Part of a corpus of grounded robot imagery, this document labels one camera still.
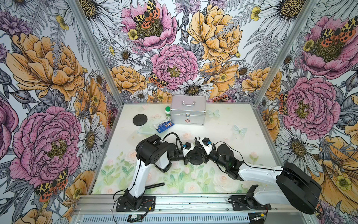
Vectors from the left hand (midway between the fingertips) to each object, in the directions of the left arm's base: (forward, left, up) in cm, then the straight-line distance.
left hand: (198, 155), depth 91 cm
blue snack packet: (+22, +23, +2) cm, 32 cm away
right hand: (0, +1, +10) cm, 10 cm away
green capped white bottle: (+30, +20, +6) cm, 37 cm away
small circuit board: (-32, +34, -1) cm, 46 cm away
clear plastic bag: (+23, +35, -3) cm, 42 cm away
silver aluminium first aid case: (+31, +5, +9) cm, 33 cm away
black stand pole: (-17, +26, -1) cm, 31 cm away
